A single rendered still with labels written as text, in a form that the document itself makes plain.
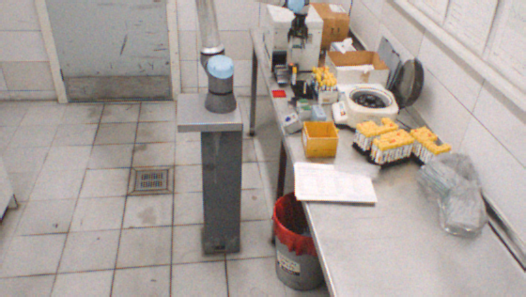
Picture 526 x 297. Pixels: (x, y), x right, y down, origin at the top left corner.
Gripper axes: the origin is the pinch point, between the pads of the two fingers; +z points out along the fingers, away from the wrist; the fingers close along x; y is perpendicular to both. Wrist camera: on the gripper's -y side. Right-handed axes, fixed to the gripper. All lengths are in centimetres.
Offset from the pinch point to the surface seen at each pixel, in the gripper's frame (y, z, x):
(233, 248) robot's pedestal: 35, 106, -32
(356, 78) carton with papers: 7.1, 12.3, 31.7
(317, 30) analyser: -21.0, -2.5, 14.9
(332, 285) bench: 127, 22, -6
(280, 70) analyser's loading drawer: -8.4, 15.8, -6.0
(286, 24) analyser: -20.1, -5.6, -3.1
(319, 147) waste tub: 62, 17, 2
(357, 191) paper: 86, 21, 13
